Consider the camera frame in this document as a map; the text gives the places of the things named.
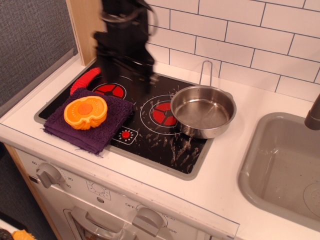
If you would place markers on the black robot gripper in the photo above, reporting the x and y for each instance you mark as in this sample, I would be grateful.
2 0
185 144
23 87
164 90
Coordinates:
124 43

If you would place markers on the orange toy half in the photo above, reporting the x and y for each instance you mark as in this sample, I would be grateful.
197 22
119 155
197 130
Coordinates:
86 112

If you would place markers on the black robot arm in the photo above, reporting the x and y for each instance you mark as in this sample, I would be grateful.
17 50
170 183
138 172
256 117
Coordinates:
125 7

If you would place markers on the stainless steel pot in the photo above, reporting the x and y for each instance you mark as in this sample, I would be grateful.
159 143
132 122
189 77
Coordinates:
203 111

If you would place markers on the black toy stovetop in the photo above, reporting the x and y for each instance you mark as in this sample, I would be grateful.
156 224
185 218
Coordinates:
149 135

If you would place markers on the purple folded towel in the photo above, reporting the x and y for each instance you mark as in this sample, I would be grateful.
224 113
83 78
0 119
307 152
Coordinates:
95 139

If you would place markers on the grey timer knob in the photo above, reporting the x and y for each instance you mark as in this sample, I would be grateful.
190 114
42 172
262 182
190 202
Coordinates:
48 175

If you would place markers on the grey oven knob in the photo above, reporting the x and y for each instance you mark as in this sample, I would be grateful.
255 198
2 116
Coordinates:
148 221

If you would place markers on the grey toy sink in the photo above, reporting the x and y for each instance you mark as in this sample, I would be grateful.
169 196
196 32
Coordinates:
280 173

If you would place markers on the grey faucet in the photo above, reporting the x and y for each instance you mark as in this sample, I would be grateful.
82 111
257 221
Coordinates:
312 120

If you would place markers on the orange plush toy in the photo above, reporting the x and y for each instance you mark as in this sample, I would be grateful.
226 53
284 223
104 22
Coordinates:
22 235

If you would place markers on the red handled metal spoon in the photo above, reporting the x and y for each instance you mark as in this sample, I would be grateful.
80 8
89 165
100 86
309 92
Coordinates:
85 79

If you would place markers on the wooden side post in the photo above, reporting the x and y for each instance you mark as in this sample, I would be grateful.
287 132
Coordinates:
85 17

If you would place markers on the oven door handle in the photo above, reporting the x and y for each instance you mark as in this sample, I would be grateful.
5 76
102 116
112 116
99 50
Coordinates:
97 225

